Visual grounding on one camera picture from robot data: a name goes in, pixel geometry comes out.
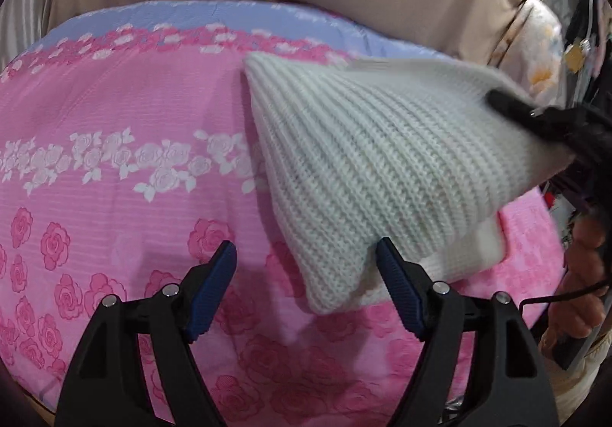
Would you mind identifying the white red navy knit sweater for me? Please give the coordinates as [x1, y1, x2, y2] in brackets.
[244, 53, 571, 315]

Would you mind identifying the person's right hand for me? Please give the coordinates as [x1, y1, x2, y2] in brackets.
[547, 217, 611, 343]

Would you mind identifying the floral cream quilt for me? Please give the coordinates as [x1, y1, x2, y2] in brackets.
[488, 0, 566, 107]

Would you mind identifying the pink floral bed sheet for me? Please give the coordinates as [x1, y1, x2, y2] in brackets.
[0, 0, 565, 427]

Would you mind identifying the silver satin curtain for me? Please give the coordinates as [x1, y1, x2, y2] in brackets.
[1, 0, 51, 68]

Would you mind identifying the black cable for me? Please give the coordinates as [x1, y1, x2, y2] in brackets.
[518, 278, 612, 318]

